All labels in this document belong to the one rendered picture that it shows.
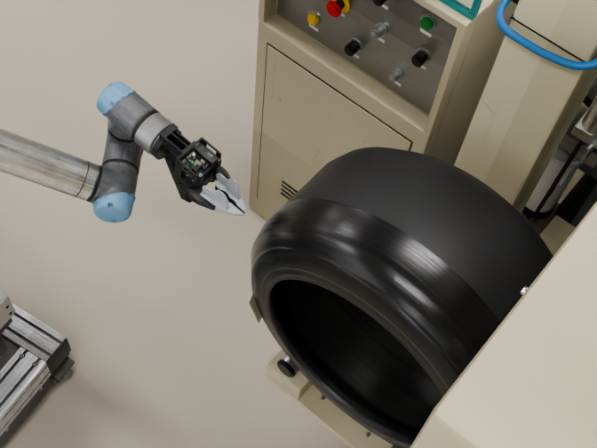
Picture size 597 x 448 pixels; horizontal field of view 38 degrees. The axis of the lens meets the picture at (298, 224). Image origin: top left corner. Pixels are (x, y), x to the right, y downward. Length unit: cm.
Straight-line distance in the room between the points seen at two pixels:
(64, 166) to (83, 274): 125
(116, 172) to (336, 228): 57
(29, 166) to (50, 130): 158
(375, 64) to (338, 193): 82
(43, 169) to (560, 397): 111
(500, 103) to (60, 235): 189
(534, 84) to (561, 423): 66
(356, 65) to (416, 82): 18
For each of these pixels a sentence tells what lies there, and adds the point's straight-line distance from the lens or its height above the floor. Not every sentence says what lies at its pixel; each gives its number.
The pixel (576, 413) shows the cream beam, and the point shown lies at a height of 178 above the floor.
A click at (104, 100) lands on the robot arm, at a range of 174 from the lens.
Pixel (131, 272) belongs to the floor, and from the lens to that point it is 291.
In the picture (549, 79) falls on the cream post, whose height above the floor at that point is 159.
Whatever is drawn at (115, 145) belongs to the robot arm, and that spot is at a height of 112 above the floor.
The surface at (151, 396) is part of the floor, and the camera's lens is 272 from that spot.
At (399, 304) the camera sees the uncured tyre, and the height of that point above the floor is 142.
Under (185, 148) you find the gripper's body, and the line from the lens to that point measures 167.
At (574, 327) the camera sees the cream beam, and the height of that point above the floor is 178.
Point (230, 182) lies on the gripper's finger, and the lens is 166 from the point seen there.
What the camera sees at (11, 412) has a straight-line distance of 257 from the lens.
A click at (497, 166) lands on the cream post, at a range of 154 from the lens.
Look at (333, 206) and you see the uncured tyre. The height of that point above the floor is 140.
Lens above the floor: 255
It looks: 58 degrees down
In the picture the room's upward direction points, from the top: 8 degrees clockwise
